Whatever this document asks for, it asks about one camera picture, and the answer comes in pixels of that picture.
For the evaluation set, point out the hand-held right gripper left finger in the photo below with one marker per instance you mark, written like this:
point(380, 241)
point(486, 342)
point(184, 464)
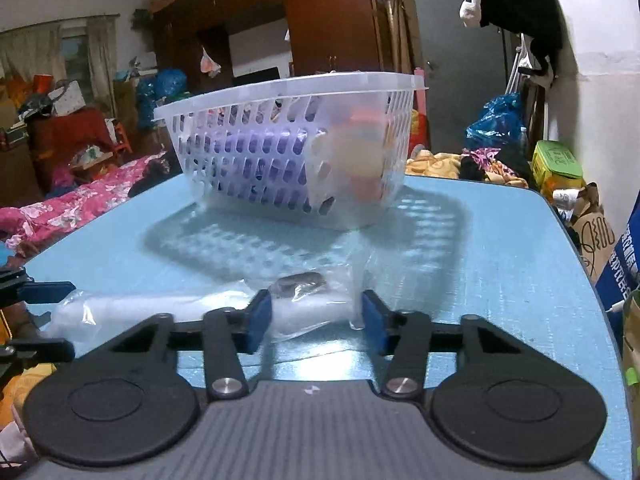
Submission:
point(260, 321)

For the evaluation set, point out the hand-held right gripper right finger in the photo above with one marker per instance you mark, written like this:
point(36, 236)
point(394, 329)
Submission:
point(372, 325)

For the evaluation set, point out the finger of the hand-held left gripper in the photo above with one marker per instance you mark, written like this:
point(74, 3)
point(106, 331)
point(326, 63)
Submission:
point(45, 350)
point(47, 292)

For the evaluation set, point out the clear plastic bag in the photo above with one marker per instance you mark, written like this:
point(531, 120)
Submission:
point(310, 310)

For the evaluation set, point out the purple tissue pack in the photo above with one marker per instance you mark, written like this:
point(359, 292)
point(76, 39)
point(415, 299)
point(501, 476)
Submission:
point(250, 160)

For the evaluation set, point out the orange bottle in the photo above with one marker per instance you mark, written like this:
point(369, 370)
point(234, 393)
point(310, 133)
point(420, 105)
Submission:
point(367, 120)

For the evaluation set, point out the white plastic basket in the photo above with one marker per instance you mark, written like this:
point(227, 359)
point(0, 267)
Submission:
point(280, 90)

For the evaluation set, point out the pink floral blanket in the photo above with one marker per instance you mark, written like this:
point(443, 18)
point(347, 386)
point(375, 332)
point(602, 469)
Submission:
point(75, 205)

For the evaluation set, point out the red cloth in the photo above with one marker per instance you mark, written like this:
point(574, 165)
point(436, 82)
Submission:
point(70, 130)

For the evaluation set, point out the red stool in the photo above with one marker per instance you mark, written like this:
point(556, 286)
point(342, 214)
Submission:
point(120, 137)

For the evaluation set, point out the yellow floral blanket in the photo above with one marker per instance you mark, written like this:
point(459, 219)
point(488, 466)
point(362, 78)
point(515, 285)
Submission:
point(435, 162)

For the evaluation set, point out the blue plastic bag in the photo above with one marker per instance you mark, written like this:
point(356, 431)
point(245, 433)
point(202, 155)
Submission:
point(495, 122)
point(160, 95)

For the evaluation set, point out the brown paper bag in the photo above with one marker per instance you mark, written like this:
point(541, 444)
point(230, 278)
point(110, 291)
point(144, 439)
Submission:
point(592, 235)

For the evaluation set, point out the beige curtain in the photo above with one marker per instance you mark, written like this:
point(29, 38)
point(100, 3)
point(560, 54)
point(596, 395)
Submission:
point(45, 50)

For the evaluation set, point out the green box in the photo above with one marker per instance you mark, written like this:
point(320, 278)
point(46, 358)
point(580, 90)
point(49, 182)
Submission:
point(555, 165)

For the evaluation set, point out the black television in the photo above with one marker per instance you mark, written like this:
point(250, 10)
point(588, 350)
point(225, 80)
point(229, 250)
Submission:
point(255, 76)

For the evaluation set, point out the blue shopping bag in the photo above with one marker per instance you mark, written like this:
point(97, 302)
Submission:
point(620, 265)

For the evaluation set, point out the small white hanging plastic bag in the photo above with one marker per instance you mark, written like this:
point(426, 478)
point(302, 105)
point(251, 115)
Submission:
point(210, 62)

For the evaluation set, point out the grey door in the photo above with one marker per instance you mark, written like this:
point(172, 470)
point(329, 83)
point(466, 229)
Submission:
point(450, 50)

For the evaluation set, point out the metal crutches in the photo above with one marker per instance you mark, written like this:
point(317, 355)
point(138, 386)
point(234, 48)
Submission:
point(515, 65)

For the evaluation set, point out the dark wooden wardrobe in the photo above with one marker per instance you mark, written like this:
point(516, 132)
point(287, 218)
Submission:
point(325, 10)

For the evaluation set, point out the black hanging garment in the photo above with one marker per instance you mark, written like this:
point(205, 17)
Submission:
point(525, 10)

